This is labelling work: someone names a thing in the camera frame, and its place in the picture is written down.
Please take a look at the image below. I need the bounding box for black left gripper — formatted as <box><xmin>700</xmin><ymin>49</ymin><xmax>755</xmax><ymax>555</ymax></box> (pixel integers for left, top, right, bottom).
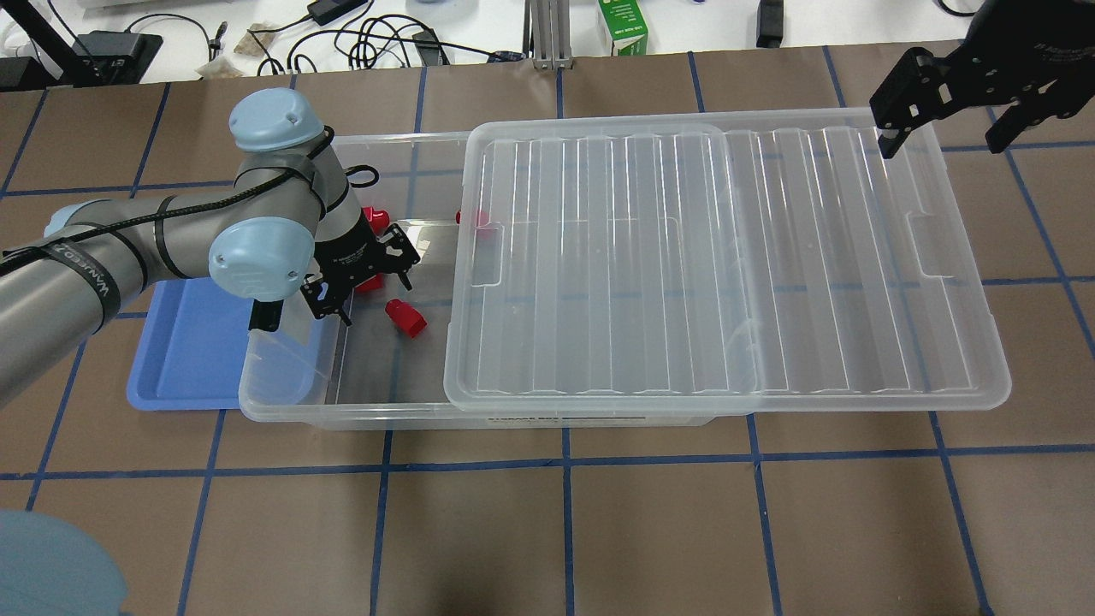
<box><xmin>300</xmin><ymin>210</ymin><xmax>420</xmax><ymax>328</ymax></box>

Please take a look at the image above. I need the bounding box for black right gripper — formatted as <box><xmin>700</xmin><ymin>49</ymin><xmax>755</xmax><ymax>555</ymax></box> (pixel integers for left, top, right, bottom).
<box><xmin>869</xmin><ymin>1</ymin><xmax>1094</xmax><ymax>160</ymax></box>

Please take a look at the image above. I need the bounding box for clear plastic box lid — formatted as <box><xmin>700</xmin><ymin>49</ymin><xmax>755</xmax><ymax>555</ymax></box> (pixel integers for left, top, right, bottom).
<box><xmin>443</xmin><ymin>108</ymin><xmax>1012</xmax><ymax>425</ymax></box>

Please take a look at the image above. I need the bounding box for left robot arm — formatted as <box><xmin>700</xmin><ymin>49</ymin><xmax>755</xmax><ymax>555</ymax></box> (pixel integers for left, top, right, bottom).
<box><xmin>1</xmin><ymin>88</ymin><xmax>420</xmax><ymax>403</ymax></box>

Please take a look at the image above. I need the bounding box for red block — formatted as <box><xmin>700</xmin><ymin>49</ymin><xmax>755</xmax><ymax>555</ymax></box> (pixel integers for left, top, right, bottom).
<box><xmin>384</xmin><ymin>298</ymin><xmax>428</xmax><ymax>339</ymax></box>
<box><xmin>456</xmin><ymin>208</ymin><xmax>505</xmax><ymax>245</ymax></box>
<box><xmin>361</xmin><ymin>206</ymin><xmax>392</xmax><ymax>237</ymax></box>
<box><xmin>353</xmin><ymin>274</ymin><xmax>387</xmax><ymax>293</ymax></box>

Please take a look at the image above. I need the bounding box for clear plastic storage box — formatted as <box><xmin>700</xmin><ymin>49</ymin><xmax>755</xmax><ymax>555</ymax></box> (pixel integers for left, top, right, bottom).
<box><xmin>239</xmin><ymin>118</ymin><xmax>760</xmax><ymax>429</ymax></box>

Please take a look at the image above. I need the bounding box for blue plastic tray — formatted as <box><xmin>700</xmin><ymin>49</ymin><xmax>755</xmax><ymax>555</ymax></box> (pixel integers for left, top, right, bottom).
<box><xmin>127</xmin><ymin>278</ymin><xmax>252</xmax><ymax>411</ymax></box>

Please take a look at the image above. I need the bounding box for black power adapter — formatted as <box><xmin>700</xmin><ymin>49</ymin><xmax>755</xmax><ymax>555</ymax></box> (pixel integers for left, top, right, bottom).
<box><xmin>754</xmin><ymin>0</ymin><xmax>784</xmax><ymax>48</ymax></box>

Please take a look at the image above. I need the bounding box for green white carton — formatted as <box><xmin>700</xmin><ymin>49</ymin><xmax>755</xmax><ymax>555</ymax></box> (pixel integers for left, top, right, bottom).
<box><xmin>595</xmin><ymin>0</ymin><xmax>650</xmax><ymax>57</ymax></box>

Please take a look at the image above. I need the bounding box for black box handle clip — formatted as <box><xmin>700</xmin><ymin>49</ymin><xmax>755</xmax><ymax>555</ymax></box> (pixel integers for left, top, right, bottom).
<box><xmin>249</xmin><ymin>299</ymin><xmax>284</xmax><ymax>333</ymax></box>

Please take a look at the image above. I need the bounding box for aluminium frame post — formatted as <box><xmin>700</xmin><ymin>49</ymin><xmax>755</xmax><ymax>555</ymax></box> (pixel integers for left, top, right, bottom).
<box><xmin>523</xmin><ymin>0</ymin><xmax>574</xmax><ymax>71</ymax></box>

